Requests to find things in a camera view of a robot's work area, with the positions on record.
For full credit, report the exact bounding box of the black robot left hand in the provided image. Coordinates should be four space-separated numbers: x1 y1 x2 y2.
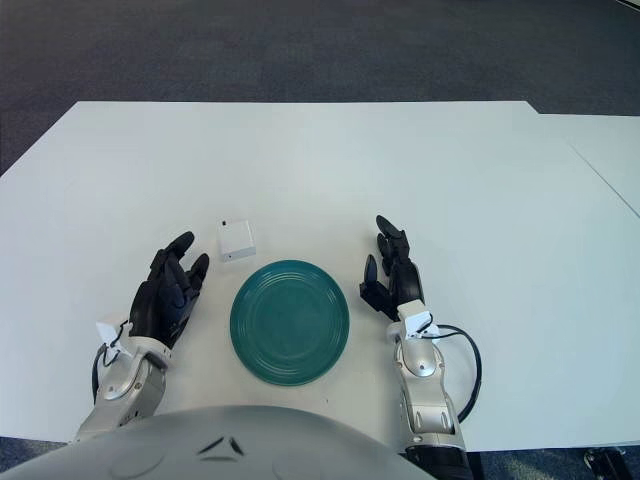
128 231 211 351

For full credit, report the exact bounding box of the white cube charger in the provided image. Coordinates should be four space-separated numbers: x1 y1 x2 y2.
217 217 257 263

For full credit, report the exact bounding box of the grey robot torso shell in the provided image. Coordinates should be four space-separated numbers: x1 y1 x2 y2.
0 404 426 480

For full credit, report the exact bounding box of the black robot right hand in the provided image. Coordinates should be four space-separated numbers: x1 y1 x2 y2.
358 214 426 324

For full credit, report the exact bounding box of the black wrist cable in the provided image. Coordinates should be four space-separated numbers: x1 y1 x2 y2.
418 324 484 422
91 319 135 406

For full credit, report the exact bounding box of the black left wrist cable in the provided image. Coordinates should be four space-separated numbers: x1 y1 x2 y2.
91 319 135 406

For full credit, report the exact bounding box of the black metal floor stand foot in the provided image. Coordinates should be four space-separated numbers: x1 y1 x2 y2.
582 446 629 469

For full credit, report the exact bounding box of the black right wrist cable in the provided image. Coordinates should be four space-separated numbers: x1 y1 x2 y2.
418 324 484 422

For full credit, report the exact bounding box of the teal round ribbed plate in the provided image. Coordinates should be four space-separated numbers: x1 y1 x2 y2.
229 258 351 387

